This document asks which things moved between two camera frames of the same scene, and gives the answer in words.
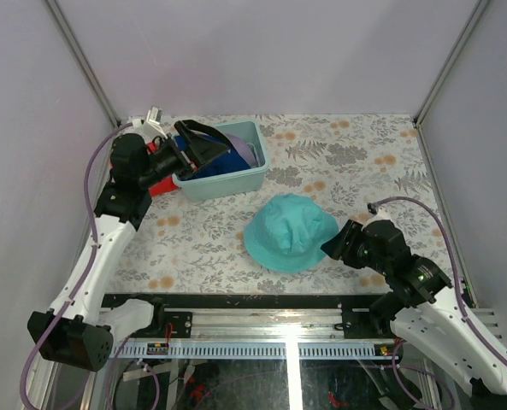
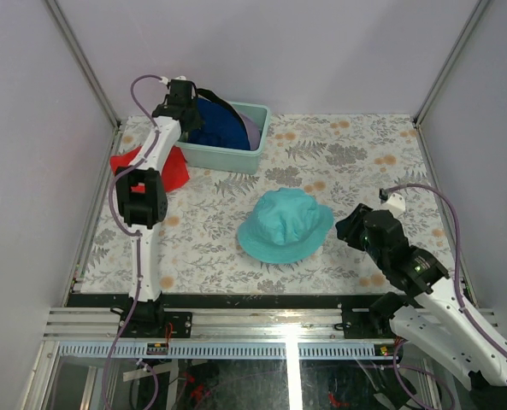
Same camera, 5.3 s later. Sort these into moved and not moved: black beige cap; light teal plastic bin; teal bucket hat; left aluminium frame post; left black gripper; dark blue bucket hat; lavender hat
Moved: lavender hat; light teal plastic bin; left black gripper; black beige cap; dark blue bucket hat
Not moved: teal bucket hat; left aluminium frame post
